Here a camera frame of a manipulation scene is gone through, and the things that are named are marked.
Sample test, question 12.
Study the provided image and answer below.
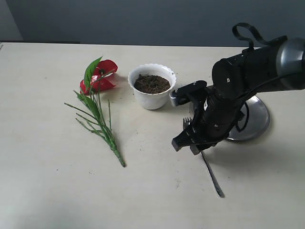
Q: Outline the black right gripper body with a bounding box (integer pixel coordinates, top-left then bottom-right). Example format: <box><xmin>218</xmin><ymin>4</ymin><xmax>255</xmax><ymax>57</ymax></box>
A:
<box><xmin>188</xmin><ymin>85</ymin><xmax>245</xmax><ymax>149</ymax></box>

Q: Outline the stainless steel spork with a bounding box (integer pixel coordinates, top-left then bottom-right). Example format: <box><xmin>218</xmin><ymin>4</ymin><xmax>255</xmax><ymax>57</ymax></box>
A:
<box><xmin>201</xmin><ymin>152</ymin><xmax>225</xmax><ymax>198</ymax></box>

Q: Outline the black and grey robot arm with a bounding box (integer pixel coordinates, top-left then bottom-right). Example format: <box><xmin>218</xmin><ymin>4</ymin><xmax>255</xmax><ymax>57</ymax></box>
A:
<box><xmin>170</xmin><ymin>38</ymin><xmax>305</xmax><ymax>151</ymax></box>

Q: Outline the white scalloped flower pot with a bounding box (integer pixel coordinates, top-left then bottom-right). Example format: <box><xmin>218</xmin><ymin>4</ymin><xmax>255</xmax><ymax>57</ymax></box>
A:
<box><xmin>128</xmin><ymin>63</ymin><xmax>176</xmax><ymax>110</ymax></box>

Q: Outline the clump of roots and soil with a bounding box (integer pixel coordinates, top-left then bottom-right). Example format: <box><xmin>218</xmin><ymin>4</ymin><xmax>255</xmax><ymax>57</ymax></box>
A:
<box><xmin>133</xmin><ymin>74</ymin><xmax>171</xmax><ymax>94</ymax></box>

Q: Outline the round stainless steel plate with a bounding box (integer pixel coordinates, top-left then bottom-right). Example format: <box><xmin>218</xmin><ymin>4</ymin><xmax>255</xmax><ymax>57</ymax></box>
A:
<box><xmin>189</xmin><ymin>95</ymin><xmax>271</xmax><ymax>142</ymax></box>

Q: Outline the red artificial flower with stem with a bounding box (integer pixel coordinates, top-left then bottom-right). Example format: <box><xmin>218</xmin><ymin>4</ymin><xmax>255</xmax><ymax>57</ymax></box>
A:
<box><xmin>65</xmin><ymin>57</ymin><xmax>127</xmax><ymax>167</ymax></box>

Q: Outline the black wrist camera on gripper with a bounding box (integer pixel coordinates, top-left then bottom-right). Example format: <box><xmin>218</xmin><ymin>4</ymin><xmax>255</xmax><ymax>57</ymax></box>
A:
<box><xmin>170</xmin><ymin>80</ymin><xmax>207</xmax><ymax>107</ymax></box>

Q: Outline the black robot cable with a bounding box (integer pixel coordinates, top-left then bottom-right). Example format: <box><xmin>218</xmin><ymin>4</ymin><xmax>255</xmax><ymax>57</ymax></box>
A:
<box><xmin>232</xmin><ymin>22</ymin><xmax>287</xmax><ymax>52</ymax></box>

